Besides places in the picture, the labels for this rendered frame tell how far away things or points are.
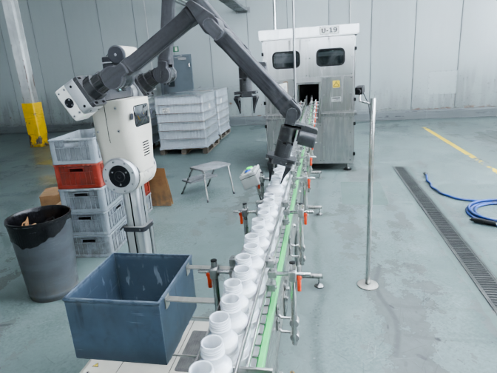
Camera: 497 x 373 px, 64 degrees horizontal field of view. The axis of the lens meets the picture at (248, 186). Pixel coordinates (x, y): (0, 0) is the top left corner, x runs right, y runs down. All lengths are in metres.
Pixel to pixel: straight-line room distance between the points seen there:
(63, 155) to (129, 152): 2.10
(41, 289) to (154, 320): 2.17
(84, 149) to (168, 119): 4.66
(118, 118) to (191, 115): 6.40
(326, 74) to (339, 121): 0.70
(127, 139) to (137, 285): 0.57
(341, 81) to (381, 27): 5.76
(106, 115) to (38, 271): 1.84
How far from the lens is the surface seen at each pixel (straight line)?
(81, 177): 3.75
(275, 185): 1.40
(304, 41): 6.06
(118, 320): 1.32
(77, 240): 3.98
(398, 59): 11.73
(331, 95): 6.06
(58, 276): 3.32
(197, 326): 2.30
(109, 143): 1.71
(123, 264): 1.60
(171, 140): 8.22
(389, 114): 11.76
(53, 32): 14.07
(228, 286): 0.82
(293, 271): 1.02
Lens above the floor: 1.58
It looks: 16 degrees down
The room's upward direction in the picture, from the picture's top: 4 degrees counter-clockwise
